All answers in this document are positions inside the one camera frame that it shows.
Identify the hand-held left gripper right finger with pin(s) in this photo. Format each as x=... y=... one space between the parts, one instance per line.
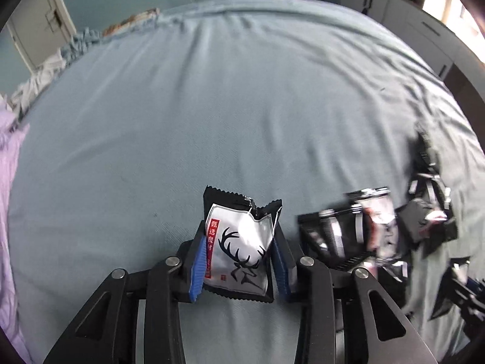
x=282 y=273

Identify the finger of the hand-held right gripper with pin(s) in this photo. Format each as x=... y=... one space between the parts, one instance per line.
x=460 y=292

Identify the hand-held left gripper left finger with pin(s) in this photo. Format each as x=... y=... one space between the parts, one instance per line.
x=197 y=273

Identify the black white deer snack packet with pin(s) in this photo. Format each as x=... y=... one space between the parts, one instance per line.
x=237 y=242

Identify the pile of black snack packets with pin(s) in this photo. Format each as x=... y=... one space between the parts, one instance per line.
x=341 y=235

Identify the purple blanket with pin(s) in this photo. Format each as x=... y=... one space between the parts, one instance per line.
x=9 y=204

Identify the brown wooden panel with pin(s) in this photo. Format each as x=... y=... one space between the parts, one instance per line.
x=466 y=87

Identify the white crumpled cloth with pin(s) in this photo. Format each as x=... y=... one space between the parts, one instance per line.
x=38 y=79

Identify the blue ruffled cloth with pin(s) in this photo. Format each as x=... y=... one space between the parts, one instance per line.
x=79 y=43

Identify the white cabinet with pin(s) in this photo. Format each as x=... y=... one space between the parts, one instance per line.
x=413 y=19

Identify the window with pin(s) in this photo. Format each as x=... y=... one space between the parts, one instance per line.
x=447 y=3

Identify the white door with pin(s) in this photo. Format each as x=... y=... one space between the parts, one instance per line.
x=38 y=19

